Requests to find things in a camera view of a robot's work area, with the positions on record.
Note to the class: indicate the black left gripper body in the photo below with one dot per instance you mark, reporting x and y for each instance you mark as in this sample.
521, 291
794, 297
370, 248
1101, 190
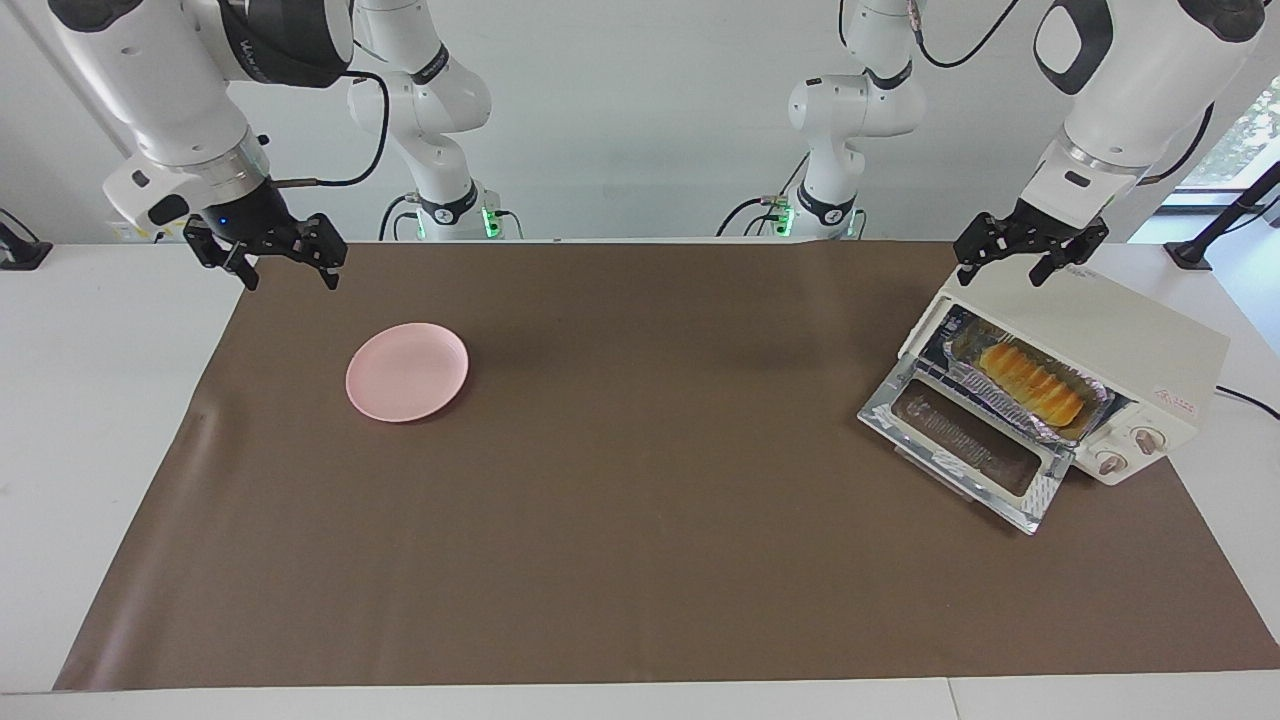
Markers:
1040, 230

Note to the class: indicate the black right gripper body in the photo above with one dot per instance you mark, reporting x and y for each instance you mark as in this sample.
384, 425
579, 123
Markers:
255, 222

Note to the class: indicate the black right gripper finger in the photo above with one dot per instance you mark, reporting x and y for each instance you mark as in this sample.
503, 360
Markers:
325, 242
215, 245

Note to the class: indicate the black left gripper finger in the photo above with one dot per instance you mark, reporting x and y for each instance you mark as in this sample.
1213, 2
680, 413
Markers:
982, 238
1080, 245

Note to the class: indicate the golden sliced bread loaf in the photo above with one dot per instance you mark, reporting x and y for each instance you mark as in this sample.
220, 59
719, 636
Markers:
1030, 385

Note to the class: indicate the aluminium foil tray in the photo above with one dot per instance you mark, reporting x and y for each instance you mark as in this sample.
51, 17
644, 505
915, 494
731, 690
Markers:
1085, 415

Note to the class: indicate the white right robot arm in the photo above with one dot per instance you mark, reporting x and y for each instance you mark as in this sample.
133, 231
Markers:
170, 90

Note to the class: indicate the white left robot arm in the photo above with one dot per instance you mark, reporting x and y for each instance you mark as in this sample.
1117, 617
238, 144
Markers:
1130, 90

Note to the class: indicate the cream toaster oven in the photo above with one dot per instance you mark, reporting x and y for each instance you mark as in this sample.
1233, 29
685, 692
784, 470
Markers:
1120, 340

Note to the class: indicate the cream oven knob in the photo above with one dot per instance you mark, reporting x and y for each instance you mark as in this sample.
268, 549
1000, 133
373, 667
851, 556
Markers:
1148, 440
1112, 462

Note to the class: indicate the pink round plate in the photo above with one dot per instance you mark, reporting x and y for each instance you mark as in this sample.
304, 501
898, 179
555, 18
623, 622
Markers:
405, 372

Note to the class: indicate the black desk clamp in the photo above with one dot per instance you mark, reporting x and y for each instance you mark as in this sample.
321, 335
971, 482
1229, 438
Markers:
20, 252

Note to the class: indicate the window with green trees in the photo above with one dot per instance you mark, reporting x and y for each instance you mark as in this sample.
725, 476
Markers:
1245, 140

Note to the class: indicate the brown table mat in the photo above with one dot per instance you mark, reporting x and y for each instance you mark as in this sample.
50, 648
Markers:
650, 500

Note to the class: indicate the white wall socket box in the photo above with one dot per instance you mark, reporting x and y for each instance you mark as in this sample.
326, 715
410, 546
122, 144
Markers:
130, 234

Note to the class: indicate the glass oven door metal frame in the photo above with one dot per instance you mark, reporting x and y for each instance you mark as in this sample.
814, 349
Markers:
960, 440

